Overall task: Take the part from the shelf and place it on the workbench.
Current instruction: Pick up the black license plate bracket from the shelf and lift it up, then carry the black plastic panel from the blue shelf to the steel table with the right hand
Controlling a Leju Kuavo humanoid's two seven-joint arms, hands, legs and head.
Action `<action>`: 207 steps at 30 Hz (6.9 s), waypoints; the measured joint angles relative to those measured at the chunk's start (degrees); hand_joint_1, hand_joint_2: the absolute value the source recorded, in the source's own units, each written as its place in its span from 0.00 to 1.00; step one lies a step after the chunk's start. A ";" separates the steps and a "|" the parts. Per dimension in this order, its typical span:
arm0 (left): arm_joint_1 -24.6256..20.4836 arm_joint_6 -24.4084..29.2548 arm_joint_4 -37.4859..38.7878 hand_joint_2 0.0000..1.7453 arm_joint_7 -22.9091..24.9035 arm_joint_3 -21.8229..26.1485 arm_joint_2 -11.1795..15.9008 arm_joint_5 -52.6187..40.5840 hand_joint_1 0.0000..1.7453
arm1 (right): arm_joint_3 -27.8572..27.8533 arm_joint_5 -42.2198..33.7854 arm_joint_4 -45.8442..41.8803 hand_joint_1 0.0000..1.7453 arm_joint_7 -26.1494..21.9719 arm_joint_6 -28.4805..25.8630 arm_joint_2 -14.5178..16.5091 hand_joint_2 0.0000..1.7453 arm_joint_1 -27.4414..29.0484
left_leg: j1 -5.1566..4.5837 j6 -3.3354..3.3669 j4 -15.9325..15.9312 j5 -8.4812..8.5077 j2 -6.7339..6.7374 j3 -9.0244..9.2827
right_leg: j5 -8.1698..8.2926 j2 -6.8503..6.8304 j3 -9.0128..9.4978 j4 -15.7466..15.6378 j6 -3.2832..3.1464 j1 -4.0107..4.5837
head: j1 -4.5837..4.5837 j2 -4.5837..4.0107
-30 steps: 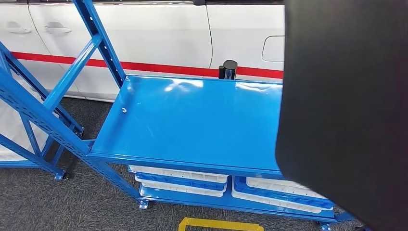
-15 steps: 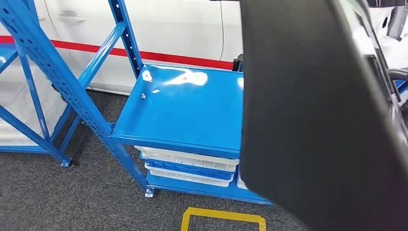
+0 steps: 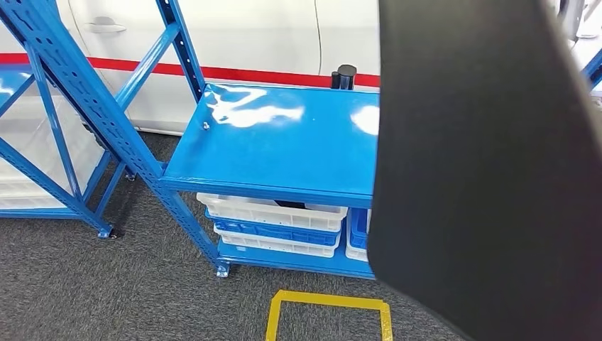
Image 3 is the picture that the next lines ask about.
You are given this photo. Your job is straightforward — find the black plastic panel part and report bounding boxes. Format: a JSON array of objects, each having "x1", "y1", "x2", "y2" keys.
[{"x1": 366, "y1": 0, "x2": 602, "y2": 341}]

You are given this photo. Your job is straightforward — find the blue metal shelf rack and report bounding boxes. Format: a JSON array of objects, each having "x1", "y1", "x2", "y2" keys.
[
  {"x1": 0, "y1": 44, "x2": 138, "y2": 240},
  {"x1": 0, "y1": 0, "x2": 602, "y2": 282}
]

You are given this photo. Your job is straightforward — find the red barrier belt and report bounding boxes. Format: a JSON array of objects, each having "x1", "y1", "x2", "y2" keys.
[
  {"x1": 0, "y1": 53, "x2": 334, "y2": 89},
  {"x1": 355, "y1": 72, "x2": 381, "y2": 89}
]

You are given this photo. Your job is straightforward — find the yellow floor tape square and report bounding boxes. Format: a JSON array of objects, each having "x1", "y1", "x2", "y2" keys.
[{"x1": 264, "y1": 289, "x2": 393, "y2": 341}]

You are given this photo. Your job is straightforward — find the white car body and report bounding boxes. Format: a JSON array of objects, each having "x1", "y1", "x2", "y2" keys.
[{"x1": 0, "y1": 0, "x2": 602, "y2": 137}]

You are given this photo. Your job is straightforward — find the black stanchion post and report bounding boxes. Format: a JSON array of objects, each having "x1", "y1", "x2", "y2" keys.
[{"x1": 330, "y1": 64, "x2": 358, "y2": 90}]

